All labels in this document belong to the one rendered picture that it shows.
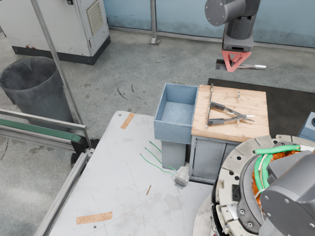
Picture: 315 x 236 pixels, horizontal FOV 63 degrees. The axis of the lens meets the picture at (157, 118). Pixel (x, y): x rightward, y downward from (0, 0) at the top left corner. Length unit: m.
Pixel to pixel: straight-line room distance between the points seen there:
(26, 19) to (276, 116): 2.49
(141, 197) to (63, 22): 2.10
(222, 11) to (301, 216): 0.41
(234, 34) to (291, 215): 0.46
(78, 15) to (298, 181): 2.45
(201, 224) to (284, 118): 1.63
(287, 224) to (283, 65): 2.72
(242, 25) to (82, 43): 2.23
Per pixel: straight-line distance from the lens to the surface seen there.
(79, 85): 2.62
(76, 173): 1.11
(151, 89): 2.42
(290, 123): 2.31
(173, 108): 0.85
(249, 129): 0.72
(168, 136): 0.75
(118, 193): 0.92
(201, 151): 0.78
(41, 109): 1.94
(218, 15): 0.55
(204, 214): 0.86
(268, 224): 0.49
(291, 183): 0.24
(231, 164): 0.60
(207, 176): 0.89
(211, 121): 0.68
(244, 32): 0.63
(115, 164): 0.98
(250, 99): 0.80
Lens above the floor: 1.59
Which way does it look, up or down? 47 degrees down
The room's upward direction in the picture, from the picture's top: 3 degrees counter-clockwise
